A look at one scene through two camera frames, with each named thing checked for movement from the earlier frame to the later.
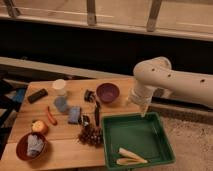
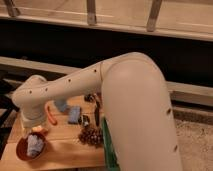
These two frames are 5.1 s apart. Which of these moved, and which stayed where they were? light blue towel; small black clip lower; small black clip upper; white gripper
Moved: white gripper
Stayed: small black clip lower; small black clip upper; light blue towel
